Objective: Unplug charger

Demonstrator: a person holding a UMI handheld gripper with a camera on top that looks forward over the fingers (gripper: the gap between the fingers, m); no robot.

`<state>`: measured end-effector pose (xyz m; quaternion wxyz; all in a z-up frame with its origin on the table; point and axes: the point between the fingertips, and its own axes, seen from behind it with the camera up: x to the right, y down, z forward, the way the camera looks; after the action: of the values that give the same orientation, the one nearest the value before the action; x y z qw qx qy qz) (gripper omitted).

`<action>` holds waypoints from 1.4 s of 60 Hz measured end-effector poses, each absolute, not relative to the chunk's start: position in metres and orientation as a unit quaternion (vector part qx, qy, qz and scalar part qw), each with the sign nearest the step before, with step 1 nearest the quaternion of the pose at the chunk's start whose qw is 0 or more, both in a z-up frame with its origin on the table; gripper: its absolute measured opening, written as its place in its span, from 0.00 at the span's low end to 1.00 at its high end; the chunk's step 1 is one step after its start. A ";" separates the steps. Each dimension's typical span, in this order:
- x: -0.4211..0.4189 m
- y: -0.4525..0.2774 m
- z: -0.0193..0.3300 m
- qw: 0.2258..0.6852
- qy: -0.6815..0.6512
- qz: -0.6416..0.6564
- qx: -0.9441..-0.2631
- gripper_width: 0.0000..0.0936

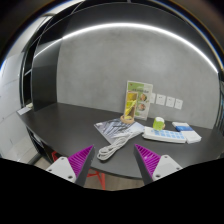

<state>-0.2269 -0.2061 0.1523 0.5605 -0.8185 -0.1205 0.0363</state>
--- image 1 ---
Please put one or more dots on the white power strip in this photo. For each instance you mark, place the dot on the white power strip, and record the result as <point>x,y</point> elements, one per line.
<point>163,135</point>

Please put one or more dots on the white wall socket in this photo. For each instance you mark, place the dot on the white wall socket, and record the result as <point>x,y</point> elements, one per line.
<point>160,99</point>
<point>170,102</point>
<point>152,98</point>
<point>178,104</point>

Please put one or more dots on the yellow display stand wooden base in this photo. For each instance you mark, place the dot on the yellow display stand wooden base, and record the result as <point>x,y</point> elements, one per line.
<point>130,107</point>

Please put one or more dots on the grey magazine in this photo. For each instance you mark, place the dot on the grey magazine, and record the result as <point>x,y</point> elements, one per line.
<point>112,129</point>

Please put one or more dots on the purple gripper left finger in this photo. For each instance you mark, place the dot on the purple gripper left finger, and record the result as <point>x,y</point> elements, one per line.
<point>75,167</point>

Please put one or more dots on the curved ceiling light strip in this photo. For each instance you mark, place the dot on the curved ceiling light strip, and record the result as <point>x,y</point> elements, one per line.
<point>134,26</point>

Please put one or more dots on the black shelf cabinet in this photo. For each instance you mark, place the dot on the black shelf cabinet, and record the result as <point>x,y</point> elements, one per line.
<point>37,83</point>

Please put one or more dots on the green white charger plug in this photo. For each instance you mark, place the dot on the green white charger plug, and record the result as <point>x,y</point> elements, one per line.
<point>159,123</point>

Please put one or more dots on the green standing brochure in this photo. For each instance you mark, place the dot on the green standing brochure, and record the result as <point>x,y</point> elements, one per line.
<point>144,91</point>

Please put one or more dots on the white blue box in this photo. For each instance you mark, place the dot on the white blue box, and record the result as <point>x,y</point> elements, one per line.
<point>188,132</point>

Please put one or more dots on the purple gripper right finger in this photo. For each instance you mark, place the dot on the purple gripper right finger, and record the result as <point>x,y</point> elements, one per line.
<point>153,166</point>

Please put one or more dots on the red stool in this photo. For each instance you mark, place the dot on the red stool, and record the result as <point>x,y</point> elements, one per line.
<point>100,176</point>

